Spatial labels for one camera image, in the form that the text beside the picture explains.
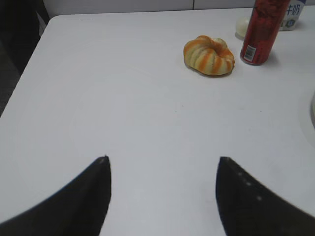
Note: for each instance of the white blue milk carton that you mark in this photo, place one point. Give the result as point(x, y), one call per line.
point(292, 14)

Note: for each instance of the red cola can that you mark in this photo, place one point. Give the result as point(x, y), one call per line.
point(263, 27)

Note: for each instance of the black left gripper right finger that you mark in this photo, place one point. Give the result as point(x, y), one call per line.
point(248, 208)

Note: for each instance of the white plate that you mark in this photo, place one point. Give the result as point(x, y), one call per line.
point(312, 110)

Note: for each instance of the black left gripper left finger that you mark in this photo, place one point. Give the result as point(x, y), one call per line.
point(78, 209)

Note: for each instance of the white egg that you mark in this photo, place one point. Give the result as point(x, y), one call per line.
point(242, 26)

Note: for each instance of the orange striped bread bun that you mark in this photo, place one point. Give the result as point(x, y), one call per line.
point(209, 56)

